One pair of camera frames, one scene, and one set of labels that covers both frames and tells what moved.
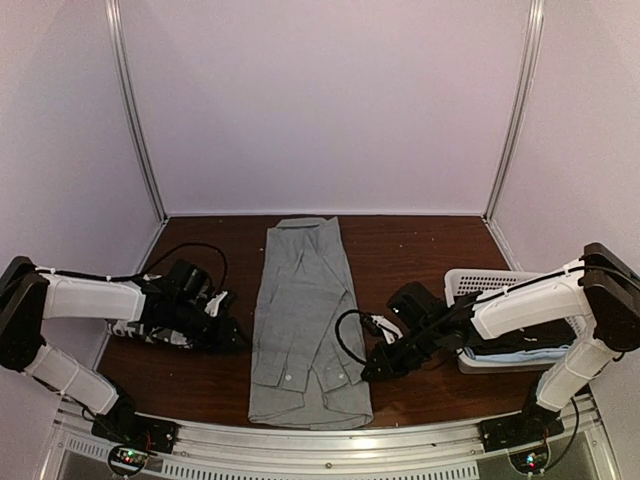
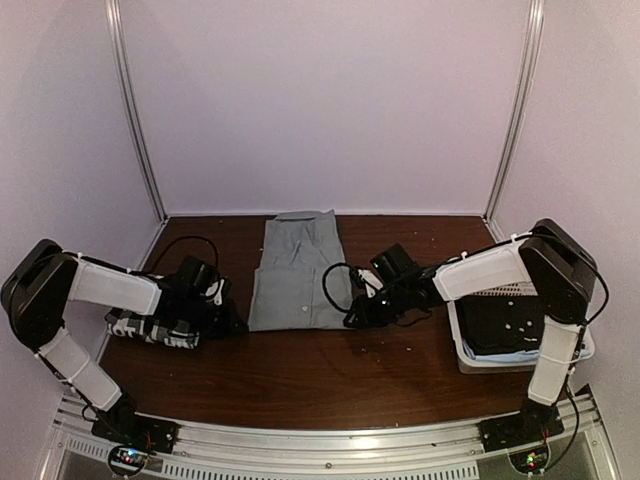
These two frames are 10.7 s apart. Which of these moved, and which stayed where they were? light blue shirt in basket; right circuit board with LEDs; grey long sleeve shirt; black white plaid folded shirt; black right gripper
Moved: grey long sleeve shirt; black right gripper
Stayed: right circuit board with LEDs; black white plaid folded shirt; light blue shirt in basket
